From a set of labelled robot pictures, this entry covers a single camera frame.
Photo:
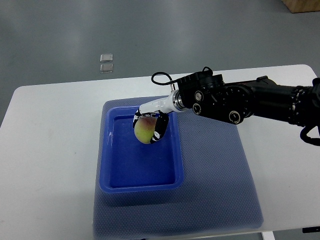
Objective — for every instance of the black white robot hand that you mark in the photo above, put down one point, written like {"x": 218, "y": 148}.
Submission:
{"x": 160, "y": 109}

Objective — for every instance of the green red peach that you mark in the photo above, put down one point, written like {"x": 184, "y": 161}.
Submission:
{"x": 144, "y": 129}

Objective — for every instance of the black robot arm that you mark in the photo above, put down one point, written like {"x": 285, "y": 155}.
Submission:
{"x": 207, "y": 95}

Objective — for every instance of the lower metal floor plate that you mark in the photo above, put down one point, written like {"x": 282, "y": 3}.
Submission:
{"x": 106, "y": 68}

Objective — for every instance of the metal floor plate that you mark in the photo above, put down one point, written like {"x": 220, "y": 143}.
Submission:
{"x": 106, "y": 68}
{"x": 106, "y": 57}

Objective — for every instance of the upper metal floor plate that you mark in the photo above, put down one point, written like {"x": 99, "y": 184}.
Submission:
{"x": 106, "y": 57}

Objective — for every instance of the blue plastic tray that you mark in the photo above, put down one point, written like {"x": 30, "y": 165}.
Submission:
{"x": 129, "y": 166}

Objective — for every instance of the blue grey mesh mat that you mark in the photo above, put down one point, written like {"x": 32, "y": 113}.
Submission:
{"x": 218, "y": 193}

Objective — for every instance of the white table leg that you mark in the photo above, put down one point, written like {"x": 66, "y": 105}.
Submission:
{"x": 268, "y": 235}

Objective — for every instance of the wooden box corner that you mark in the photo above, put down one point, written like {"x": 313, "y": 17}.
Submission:
{"x": 302, "y": 6}

